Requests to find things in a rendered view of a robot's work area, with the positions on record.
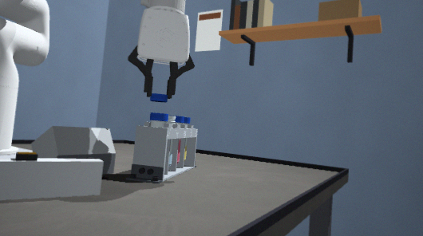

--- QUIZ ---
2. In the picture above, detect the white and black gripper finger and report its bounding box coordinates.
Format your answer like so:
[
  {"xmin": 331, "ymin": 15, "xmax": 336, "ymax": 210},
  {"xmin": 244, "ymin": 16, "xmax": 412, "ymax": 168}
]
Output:
[
  {"xmin": 167, "ymin": 54, "xmax": 195, "ymax": 99},
  {"xmin": 128, "ymin": 46, "xmax": 154, "ymax": 97}
]

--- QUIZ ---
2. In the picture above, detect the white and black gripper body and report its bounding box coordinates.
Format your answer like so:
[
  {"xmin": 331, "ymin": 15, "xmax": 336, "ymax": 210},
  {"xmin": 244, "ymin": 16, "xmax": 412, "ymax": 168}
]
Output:
[{"xmin": 137, "ymin": 6, "xmax": 190, "ymax": 65}]

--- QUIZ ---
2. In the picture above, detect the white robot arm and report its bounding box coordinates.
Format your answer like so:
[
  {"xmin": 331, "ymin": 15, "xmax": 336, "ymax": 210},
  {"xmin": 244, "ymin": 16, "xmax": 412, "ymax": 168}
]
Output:
[{"xmin": 0, "ymin": 0, "xmax": 186, "ymax": 155}]

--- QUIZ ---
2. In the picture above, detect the black table edge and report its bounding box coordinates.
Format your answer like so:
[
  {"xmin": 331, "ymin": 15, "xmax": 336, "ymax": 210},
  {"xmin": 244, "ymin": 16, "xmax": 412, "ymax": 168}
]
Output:
[{"xmin": 196, "ymin": 149, "xmax": 349, "ymax": 236}]

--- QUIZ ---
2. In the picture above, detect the white control panel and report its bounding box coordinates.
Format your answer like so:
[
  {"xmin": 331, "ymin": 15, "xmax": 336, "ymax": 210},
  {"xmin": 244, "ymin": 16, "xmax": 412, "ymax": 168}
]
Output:
[{"xmin": 31, "ymin": 126, "xmax": 116, "ymax": 175}]

